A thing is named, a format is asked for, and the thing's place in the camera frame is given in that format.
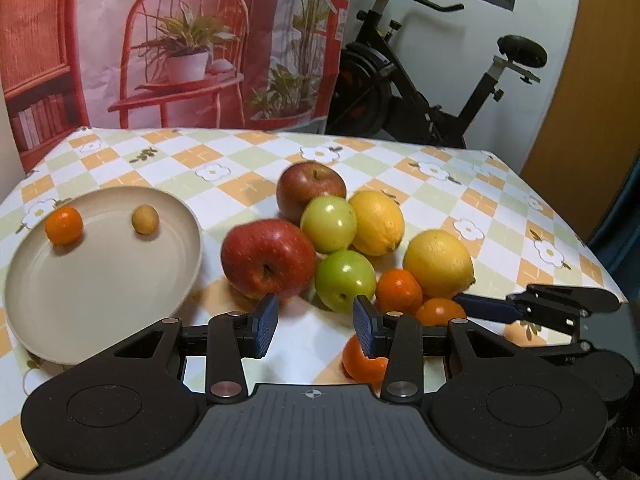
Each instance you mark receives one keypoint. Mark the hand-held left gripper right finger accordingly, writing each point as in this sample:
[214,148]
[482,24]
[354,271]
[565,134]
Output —
[364,327]

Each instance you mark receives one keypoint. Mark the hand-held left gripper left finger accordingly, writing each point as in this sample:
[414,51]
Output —
[264,327]

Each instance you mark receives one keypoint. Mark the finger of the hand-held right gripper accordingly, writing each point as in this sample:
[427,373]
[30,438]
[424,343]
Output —
[487,307]

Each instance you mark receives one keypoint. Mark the orange tangerine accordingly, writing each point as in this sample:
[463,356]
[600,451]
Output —
[63,226]
[357,362]
[397,290]
[440,312]

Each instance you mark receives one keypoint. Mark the yellow lemon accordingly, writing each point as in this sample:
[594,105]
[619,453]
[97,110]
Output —
[437,262]
[377,222]

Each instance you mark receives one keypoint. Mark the large red apple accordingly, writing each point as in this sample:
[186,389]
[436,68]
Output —
[267,257]

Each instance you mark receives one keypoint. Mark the yellowish green apple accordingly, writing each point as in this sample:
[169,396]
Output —
[327,222]

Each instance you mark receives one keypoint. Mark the dark red apple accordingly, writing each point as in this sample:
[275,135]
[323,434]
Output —
[305,185]

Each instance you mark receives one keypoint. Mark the beige round plate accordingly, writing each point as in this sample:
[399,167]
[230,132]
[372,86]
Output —
[110,285]

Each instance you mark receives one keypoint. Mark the small yellow-brown fruit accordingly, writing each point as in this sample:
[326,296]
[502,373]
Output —
[145,219]

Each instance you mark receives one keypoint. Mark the checked floral tablecloth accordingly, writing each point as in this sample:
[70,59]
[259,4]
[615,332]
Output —
[240,157]

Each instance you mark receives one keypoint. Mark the wooden door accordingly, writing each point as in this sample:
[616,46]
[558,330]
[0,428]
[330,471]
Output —
[580,125]

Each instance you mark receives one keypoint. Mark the black exercise bike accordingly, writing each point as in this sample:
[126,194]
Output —
[362,85]

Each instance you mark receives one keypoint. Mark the printed backdrop cloth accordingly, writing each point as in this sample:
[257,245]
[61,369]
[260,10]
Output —
[100,15]

